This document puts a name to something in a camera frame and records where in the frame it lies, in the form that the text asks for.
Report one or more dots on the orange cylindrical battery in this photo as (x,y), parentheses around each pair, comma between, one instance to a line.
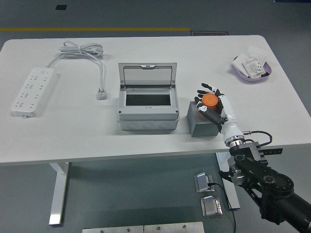
(210,101)

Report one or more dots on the white power strip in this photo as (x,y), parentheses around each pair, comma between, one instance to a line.
(31,92)

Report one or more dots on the purple plastic tray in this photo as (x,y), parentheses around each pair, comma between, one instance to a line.
(252,80)

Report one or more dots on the transparent hinged box lid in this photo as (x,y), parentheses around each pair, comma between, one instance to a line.
(145,75)

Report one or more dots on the white table leg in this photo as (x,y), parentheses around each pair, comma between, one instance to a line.
(58,194)
(233,196)

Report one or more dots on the grey plastic junction box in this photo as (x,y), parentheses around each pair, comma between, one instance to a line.
(148,114)

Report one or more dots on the brown floor plate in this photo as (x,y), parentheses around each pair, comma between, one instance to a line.
(209,33)

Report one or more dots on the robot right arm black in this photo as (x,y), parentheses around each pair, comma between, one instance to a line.
(267,179)

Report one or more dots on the clear plastic packet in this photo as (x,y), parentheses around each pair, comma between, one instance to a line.
(257,51)

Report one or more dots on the black floor hatch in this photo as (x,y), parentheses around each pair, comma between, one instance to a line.
(60,7)

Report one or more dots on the white card packet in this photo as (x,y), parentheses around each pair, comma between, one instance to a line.
(239,61)

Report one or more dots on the grey cube battery holder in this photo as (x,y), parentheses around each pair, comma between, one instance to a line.
(204,128)

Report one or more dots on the grey metal plate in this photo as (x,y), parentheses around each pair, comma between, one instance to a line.
(111,229)

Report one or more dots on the white socket panel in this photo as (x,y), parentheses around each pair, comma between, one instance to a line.
(253,68)

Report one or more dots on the black table control panel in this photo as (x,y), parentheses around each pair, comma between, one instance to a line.
(274,151)

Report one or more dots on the robot right hand white black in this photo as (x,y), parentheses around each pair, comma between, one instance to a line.
(228,109)

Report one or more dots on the silver floor socket box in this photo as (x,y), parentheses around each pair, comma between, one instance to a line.
(210,206)
(201,182)

